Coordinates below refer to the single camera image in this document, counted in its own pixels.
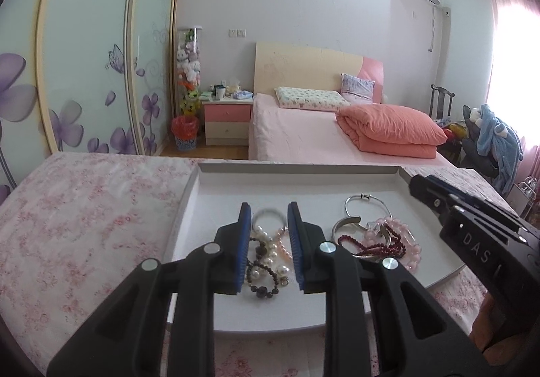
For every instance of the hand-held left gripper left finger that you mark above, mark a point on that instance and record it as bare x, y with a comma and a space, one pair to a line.
242, 246

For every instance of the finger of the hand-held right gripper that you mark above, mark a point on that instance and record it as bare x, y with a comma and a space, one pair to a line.
472, 202
426, 191

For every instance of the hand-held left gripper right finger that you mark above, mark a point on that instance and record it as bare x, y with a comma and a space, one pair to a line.
295, 246

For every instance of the silver bangle with clasp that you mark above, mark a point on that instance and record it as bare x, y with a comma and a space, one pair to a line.
368, 196

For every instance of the shallow grey white box tray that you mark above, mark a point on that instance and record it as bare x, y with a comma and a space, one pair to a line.
337, 183

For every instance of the person's right hand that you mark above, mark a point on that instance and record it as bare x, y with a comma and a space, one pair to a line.
489, 322

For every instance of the grey chair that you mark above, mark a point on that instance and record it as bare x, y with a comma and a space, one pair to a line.
472, 149

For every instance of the blue plush robe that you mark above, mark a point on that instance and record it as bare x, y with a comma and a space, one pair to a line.
504, 145

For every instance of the pile of colourful toys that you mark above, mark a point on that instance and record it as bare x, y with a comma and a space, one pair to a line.
452, 130

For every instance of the folded orange quilt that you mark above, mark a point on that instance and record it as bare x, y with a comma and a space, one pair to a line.
388, 128

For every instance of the white plush toy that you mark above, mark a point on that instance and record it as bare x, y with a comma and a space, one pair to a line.
476, 114

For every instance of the dark wooden chair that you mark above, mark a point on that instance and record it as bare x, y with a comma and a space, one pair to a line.
441, 100

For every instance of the bed with pink sheet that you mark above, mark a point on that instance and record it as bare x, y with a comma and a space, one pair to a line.
291, 136

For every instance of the pink beige nightstand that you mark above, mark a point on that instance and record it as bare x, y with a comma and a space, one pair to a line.
225, 124

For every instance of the purple printed cushion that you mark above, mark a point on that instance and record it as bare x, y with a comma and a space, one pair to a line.
357, 86

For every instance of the red waste basket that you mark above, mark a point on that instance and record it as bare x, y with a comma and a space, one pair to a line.
184, 132

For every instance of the floral print pillow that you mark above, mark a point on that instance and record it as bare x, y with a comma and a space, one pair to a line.
310, 98

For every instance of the blue packet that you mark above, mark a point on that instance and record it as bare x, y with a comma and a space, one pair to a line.
243, 95

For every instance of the green tissue pack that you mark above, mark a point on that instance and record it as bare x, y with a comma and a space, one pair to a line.
206, 96

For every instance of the white mug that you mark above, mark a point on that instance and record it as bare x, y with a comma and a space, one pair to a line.
219, 93

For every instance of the floral pink bedspread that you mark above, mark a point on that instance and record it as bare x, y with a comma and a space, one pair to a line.
84, 233

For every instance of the beige pink headboard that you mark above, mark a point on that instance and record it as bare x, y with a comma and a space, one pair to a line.
303, 69

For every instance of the pink curtain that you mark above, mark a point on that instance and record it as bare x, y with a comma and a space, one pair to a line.
506, 22

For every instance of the clear plush toy display tower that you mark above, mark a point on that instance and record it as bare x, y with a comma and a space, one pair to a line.
189, 69

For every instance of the wardrobe with purple flower doors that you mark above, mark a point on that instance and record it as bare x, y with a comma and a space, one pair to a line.
84, 43

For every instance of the white wall socket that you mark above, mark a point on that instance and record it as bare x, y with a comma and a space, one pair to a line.
237, 33

